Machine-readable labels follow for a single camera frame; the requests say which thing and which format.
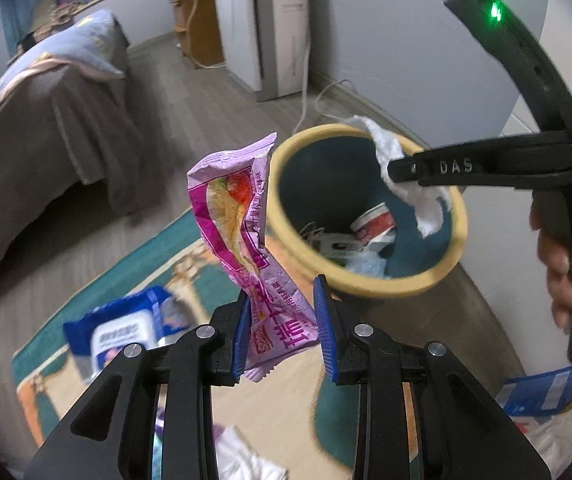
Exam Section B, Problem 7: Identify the blue printed duvet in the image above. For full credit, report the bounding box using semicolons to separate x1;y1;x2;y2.
0;10;126;136

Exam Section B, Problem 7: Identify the green and white carton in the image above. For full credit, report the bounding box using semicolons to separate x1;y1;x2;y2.
306;227;367;263

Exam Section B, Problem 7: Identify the white air purifier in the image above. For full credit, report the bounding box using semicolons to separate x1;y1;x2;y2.
212;0;309;103

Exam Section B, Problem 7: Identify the white purifier cable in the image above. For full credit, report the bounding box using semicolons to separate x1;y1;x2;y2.
295;30;317;133

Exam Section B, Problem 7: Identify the teal bin with yellow rim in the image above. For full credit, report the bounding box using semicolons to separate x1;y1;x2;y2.
268;124;468;298

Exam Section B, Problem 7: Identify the pink snack wrapper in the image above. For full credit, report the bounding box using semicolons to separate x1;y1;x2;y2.
187;132;319;383

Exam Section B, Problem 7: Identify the bed with grey cover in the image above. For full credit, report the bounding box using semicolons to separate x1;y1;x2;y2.
0;25;147;306

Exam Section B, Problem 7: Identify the thin white cable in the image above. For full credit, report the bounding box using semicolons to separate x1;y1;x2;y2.
316;79;383;122

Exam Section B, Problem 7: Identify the blue wet wipes pack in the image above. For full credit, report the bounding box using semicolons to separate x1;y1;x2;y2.
63;285;191;376

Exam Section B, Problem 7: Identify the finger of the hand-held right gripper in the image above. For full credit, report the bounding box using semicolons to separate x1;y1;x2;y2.
388;151;435;187

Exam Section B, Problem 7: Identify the printed quilted mat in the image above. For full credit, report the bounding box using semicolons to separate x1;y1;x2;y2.
12;202;367;480

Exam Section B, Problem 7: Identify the red and white packet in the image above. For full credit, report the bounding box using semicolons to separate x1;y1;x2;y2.
351;202;397;246

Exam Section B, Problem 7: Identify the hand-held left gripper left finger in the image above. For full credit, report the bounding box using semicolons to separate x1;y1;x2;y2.
23;290;251;480

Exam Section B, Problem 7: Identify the person's right hand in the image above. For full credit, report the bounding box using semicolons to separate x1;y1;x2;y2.
528;205;572;333

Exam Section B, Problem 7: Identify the blue and white packet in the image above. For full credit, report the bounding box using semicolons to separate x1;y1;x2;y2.
496;366;572;418

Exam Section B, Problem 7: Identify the plaid cloth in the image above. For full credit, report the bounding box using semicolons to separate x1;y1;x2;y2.
30;0;97;36

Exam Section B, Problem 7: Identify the cream cloth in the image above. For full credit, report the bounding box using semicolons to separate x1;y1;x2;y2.
516;400;572;480

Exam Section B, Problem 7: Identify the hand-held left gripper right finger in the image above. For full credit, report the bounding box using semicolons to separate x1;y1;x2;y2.
313;274;552;480

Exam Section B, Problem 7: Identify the wooden cabinet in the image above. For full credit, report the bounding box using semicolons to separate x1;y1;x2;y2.
170;0;227;68

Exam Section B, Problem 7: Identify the white tissue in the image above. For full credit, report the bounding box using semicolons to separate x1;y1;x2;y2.
348;115;454;237

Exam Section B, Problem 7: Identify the thick white cable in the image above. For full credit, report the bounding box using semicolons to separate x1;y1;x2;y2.
186;0;227;69

